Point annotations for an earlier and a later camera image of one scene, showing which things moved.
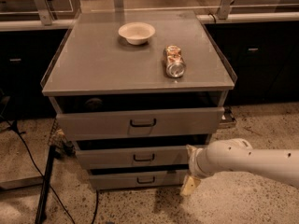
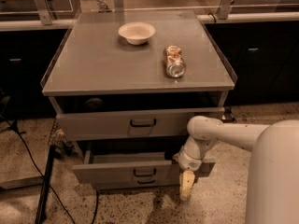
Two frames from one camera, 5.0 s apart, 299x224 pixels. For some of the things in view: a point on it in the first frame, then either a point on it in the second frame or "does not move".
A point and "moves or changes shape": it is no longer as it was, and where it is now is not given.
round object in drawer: x=93 y=104 does not move
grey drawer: x=138 y=117 does not move
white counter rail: x=67 y=23 does not move
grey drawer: x=135 y=157 moves or changes shape
